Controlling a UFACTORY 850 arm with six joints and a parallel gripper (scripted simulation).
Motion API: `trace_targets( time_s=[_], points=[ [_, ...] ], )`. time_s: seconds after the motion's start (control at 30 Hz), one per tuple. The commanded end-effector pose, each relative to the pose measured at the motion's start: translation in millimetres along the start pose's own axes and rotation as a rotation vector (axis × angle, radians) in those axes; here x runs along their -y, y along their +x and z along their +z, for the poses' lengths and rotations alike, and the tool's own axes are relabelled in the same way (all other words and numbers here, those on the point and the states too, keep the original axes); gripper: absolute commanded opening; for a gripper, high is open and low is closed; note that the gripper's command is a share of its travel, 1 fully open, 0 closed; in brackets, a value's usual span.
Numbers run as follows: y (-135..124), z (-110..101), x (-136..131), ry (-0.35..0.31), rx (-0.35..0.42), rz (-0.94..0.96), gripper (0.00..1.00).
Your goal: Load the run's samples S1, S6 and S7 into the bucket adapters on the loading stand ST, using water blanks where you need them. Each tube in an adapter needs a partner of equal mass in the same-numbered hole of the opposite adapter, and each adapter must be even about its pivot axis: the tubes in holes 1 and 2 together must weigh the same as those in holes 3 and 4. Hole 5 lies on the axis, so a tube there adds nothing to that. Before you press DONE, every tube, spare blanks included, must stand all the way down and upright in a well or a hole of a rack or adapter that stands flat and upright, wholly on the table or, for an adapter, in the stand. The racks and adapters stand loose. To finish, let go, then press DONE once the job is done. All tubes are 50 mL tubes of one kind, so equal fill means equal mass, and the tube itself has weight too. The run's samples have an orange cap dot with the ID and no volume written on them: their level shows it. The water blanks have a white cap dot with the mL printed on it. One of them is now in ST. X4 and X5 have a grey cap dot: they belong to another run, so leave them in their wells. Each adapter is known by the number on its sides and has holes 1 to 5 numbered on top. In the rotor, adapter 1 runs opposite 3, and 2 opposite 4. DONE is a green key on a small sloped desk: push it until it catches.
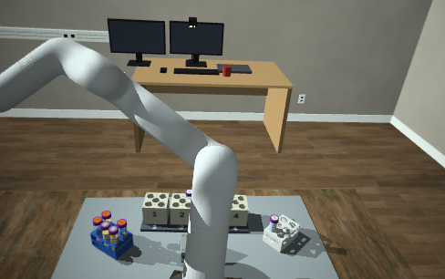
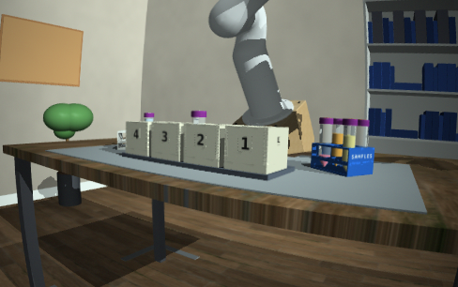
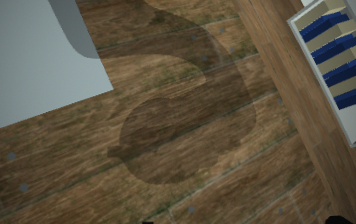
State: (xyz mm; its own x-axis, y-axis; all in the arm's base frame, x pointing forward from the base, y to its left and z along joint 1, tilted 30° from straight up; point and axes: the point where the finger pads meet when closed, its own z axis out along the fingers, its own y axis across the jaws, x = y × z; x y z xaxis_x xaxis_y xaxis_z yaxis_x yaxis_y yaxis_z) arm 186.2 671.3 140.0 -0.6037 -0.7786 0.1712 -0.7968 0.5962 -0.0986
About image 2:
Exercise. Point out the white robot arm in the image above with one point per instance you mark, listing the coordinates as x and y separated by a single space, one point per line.
228 19

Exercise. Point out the blue tube rack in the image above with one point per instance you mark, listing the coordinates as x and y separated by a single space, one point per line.
360 160

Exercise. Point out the white tube rack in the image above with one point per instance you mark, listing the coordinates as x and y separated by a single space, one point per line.
120 140

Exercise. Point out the purple tube cap with white dot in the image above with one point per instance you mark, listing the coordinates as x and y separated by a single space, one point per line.
198 117

